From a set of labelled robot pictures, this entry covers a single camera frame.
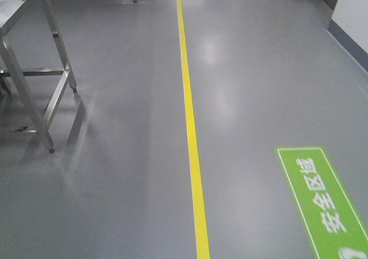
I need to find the green floor safety sticker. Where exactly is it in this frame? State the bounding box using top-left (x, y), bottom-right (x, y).
top-left (275, 146), bottom-right (367, 258)

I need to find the stainless steel table frame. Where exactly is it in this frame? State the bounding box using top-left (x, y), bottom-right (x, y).
top-left (0, 0), bottom-right (79, 154)

